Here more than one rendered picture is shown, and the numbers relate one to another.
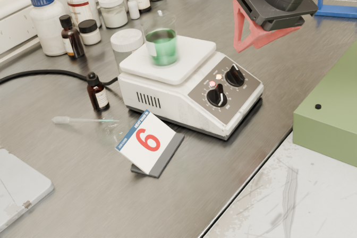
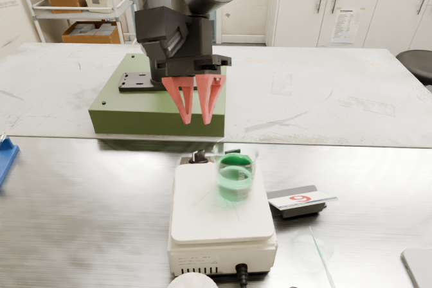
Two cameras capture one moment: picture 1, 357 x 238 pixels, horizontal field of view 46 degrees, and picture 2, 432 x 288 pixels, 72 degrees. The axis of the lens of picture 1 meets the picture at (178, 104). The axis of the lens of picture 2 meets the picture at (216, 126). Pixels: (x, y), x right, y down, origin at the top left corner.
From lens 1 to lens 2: 0.78 m
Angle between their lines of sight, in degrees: 94
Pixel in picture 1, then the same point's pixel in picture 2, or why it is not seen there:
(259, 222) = (292, 129)
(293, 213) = (274, 121)
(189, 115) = not seen: hidden behind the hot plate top
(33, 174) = (421, 277)
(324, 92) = (195, 108)
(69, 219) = (396, 213)
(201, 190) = (298, 158)
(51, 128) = not seen: outside the picture
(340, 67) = (160, 108)
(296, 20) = not seen: hidden behind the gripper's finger
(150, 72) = (262, 190)
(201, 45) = (188, 175)
